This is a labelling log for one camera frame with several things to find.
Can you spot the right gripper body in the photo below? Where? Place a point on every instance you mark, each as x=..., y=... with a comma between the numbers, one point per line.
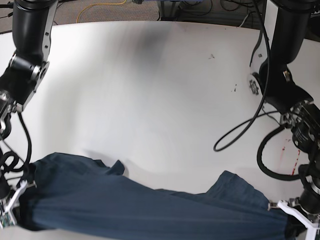
x=12, y=200

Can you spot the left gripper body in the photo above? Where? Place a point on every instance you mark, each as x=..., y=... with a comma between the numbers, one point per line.
x=293, y=208

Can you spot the dark teal T-shirt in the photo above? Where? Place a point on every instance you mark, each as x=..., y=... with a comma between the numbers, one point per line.
x=79, y=194

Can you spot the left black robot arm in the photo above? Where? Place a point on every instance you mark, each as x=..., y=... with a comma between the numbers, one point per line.
x=283, y=27

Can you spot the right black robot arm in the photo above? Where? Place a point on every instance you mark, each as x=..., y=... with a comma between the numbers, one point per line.
x=31, y=31

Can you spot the red tape rectangle marking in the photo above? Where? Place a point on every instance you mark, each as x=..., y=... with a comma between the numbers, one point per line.
x=289, y=158

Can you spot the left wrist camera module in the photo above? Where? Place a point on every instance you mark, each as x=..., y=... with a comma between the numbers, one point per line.
x=312, y=233

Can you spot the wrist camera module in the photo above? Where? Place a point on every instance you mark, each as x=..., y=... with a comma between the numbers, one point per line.
x=7, y=219
x=312, y=233

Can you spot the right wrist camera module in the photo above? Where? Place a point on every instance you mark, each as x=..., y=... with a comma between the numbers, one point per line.
x=7, y=219

